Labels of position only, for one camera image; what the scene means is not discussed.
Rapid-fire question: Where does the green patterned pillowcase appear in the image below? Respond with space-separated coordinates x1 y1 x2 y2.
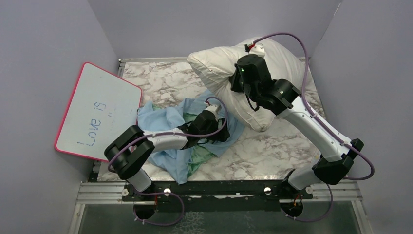
149 104 215 183

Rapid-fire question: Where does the white pillow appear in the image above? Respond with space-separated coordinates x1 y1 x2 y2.
187 38 316 132

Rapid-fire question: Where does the light blue pillowcase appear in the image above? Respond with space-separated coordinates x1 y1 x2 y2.
138 97 244 184

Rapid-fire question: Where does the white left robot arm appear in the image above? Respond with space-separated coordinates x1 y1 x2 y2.
104 109 230 200

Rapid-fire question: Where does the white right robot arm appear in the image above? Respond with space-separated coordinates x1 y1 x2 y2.
230 54 363 198

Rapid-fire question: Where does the pink framed whiteboard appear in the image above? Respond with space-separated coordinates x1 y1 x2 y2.
54 62 143 161

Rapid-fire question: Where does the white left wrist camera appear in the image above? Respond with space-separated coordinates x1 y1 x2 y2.
205 104 222 120

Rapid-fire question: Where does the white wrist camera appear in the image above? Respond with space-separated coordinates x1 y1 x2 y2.
244 42 265 58
205 104 222 120

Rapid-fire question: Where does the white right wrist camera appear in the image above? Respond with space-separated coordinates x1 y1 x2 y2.
244 42 265 58

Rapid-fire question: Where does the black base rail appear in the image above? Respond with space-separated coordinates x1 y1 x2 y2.
122 180 313 213

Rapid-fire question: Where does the aluminium table edge frame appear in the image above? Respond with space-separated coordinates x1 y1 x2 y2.
118 57 187 64

